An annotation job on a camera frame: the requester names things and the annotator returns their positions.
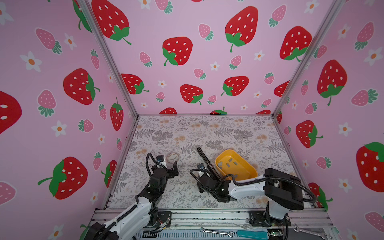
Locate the teal handled tool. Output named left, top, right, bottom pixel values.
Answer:
left=237, top=230, right=268, bottom=240

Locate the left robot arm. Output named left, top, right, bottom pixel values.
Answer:
left=84, top=153, right=179, bottom=240

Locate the yellow plastic tray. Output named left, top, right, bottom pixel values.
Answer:
left=215, top=149, right=258, bottom=181

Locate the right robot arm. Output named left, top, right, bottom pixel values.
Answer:
left=190, top=168, right=318, bottom=227

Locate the black stapler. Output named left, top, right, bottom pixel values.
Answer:
left=197, top=147, right=221, bottom=180

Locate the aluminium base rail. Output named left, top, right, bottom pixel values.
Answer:
left=133, top=209, right=341, bottom=240

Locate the clear tape roll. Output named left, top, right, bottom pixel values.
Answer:
left=166, top=152, right=180, bottom=164

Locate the silver wrench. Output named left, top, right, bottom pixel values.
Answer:
left=294, top=225, right=328, bottom=240
left=200, top=228, right=235, bottom=238

